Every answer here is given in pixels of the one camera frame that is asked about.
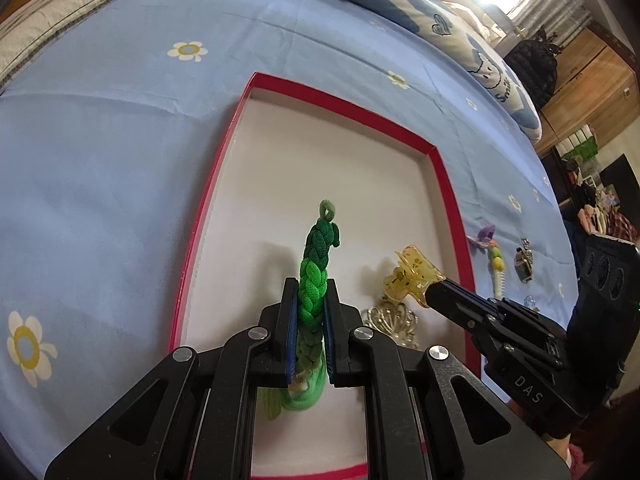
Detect black screen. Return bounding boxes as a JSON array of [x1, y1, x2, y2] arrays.
[[599, 154, 640, 197]]

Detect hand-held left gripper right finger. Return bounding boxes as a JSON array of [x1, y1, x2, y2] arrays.
[[322, 280, 572, 480]]

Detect grey patterned curtain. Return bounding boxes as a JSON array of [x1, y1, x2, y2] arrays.
[[510, 0, 594, 37]]

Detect red-rimmed white box tray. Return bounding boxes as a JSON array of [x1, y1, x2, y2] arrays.
[[169, 72, 485, 480]]

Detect green white packets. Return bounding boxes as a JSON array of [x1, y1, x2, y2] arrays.
[[559, 129, 601, 161]]

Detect pile of clothes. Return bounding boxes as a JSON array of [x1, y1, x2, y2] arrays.
[[565, 160, 640, 243]]

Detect small square wristwatch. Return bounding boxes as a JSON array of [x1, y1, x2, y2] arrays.
[[514, 237, 535, 284]]

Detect person's right forearm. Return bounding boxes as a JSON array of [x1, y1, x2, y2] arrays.
[[542, 405, 640, 480]]

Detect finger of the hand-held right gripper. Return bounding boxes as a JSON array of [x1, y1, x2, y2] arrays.
[[427, 300, 563, 378], [426, 279, 568, 348]]

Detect purple hair clip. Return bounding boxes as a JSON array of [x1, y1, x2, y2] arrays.
[[467, 225, 497, 252]]

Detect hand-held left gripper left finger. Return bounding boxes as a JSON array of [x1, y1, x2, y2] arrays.
[[44, 277, 301, 480]]

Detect blue heart print quilt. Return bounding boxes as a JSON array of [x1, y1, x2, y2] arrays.
[[95, 0, 544, 143]]

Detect yellow hair claw clip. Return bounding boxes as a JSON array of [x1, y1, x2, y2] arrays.
[[382, 244, 445, 308]]

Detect striped beige blanket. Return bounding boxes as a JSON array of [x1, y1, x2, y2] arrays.
[[0, 0, 179, 97]]

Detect black backpack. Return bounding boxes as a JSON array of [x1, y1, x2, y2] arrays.
[[502, 29, 564, 109]]

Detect colourful bead hair comb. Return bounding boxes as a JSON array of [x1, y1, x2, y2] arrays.
[[487, 241, 507, 299]]

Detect wooden wardrobe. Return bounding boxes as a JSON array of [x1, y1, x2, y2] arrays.
[[535, 25, 640, 155]]

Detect green braided bracelet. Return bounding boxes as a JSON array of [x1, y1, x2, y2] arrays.
[[255, 199, 342, 422]]

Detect gold crown hair clip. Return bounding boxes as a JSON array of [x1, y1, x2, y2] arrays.
[[362, 296, 422, 351]]

